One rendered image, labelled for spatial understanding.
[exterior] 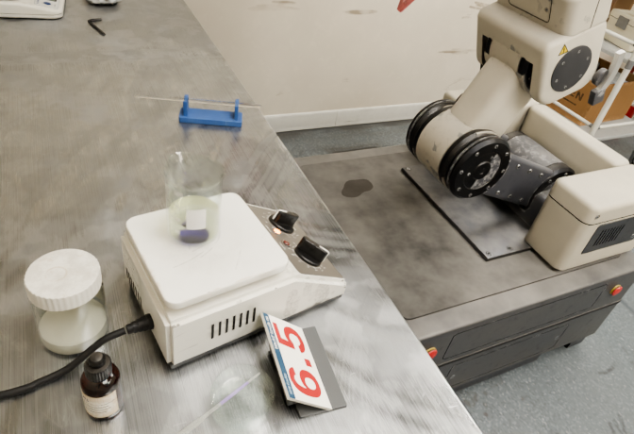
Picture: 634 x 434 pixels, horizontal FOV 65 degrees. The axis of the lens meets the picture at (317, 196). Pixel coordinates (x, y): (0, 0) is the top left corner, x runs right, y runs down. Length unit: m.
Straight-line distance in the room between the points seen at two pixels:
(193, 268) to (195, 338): 0.06
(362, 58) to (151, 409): 2.02
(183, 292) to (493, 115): 0.92
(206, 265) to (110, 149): 0.35
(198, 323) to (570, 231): 1.02
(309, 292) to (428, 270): 0.73
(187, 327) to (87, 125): 0.46
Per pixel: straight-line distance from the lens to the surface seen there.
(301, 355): 0.50
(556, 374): 1.69
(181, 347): 0.47
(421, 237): 1.30
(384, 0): 2.29
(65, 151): 0.78
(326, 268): 0.54
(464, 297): 1.20
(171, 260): 0.47
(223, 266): 0.46
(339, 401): 0.49
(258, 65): 2.14
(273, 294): 0.48
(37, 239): 0.64
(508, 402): 1.55
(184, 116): 0.83
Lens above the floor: 1.17
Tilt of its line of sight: 37 degrees down
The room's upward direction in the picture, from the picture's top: 11 degrees clockwise
